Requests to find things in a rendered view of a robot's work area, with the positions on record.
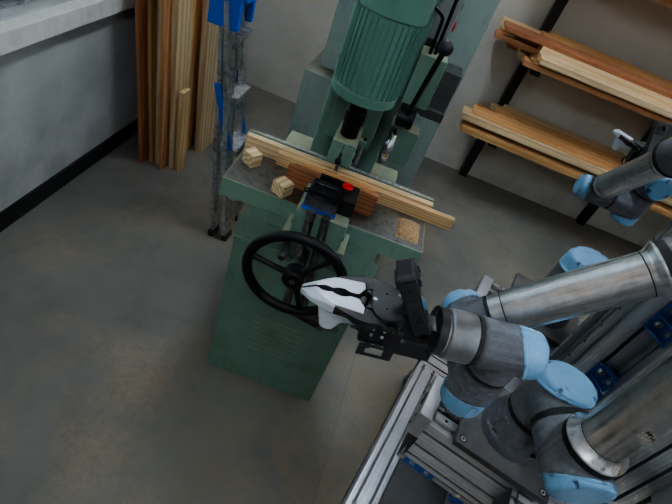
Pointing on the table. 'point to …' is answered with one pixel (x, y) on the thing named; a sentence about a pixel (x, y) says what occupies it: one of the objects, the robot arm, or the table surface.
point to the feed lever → (422, 88)
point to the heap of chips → (407, 230)
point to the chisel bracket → (343, 147)
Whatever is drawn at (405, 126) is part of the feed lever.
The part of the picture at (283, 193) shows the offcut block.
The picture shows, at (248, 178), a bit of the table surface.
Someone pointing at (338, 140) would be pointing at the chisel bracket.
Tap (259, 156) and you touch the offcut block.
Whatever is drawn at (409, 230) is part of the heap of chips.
